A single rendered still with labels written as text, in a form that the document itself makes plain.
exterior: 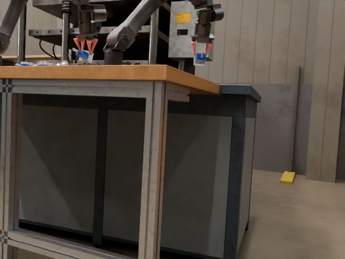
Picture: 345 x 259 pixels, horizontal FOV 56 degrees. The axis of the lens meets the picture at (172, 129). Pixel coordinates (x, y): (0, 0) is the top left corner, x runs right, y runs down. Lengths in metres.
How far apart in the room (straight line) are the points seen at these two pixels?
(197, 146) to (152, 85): 0.58
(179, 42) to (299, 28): 2.25
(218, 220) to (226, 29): 3.39
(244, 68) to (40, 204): 3.21
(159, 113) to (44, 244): 0.59
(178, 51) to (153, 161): 1.59
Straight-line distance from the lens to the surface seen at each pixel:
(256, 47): 4.38
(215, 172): 1.39
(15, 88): 1.20
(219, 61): 4.44
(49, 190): 1.79
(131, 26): 1.20
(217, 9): 1.55
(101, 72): 0.94
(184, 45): 2.39
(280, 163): 4.26
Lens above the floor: 0.68
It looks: 3 degrees down
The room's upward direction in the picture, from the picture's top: 3 degrees clockwise
